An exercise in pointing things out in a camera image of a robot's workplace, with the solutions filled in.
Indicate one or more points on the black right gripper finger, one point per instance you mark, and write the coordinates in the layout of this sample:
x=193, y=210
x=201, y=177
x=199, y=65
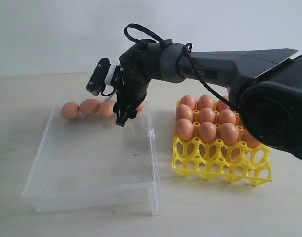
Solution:
x=122, y=117

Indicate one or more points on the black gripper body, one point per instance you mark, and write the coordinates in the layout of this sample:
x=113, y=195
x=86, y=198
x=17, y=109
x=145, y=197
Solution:
x=130, y=94

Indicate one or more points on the brown egg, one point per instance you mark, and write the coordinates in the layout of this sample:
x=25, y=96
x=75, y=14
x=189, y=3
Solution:
x=188, y=100
x=250, y=140
x=221, y=106
x=205, y=101
x=140, y=107
x=207, y=132
x=185, y=129
x=89, y=106
x=229, y=133
x=226, y=116
x=184, y=112
x=206, y=115
x=106, y=108
x=70, y=110

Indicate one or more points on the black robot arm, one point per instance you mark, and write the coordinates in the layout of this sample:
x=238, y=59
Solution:
x=264, y=86

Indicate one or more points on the yellow plastic egg rack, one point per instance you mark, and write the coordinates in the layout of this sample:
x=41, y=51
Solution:
x=210, y=160

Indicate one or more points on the clear plastic tray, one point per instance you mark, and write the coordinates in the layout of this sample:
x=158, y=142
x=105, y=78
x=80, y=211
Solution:
x=90, y=161

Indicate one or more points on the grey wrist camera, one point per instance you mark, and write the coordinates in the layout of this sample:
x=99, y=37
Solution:
x=105, y=74

